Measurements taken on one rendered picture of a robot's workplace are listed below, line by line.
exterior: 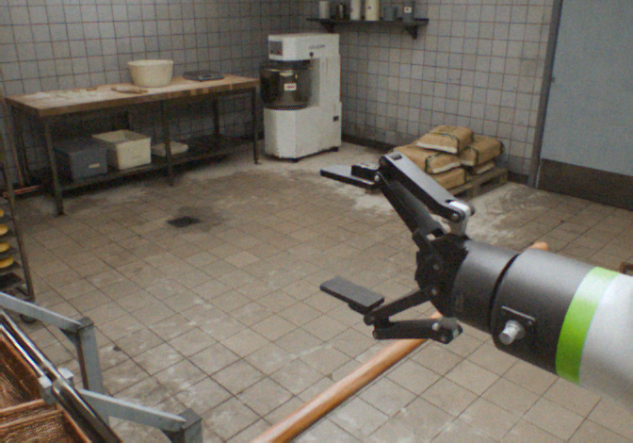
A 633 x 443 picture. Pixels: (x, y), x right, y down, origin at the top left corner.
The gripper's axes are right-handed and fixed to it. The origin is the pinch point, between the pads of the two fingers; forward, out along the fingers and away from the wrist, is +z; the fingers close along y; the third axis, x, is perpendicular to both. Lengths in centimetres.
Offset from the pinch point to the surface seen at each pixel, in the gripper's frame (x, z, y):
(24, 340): -18, 55, 32
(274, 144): 349, 405, 128
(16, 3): 144, 500, -17
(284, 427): -3.3, 5.7, 28.5
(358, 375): 11.7, 5.7, 28.6
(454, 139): 375, 203, 92
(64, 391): -19, 37, 32
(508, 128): 468, 200, 98
